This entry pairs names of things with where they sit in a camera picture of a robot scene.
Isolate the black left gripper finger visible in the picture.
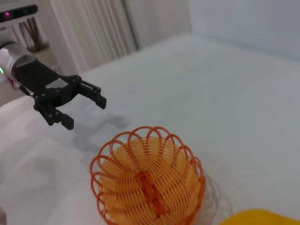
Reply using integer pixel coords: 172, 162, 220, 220
37, 103, 75, 130
78, 79, 107, 110

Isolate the left gripper cable plug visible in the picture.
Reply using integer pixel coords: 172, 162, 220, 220
8, 78, 36, 98

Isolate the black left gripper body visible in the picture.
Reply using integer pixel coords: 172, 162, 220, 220
13, 59, 82, 111

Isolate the orange wire basket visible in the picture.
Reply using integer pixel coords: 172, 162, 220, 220
90, 126, 207, 225

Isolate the brown wooden rack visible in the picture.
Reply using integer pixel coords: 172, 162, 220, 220
11, 17, 51, 53

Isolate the robot head camera bar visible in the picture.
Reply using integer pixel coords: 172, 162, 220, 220
0, 4, 38, 23

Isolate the yellow banana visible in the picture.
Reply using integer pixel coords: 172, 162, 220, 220
219, 208, 300, 225

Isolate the white pleated curtain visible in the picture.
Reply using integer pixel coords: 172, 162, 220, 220
49, 0, 139, 74

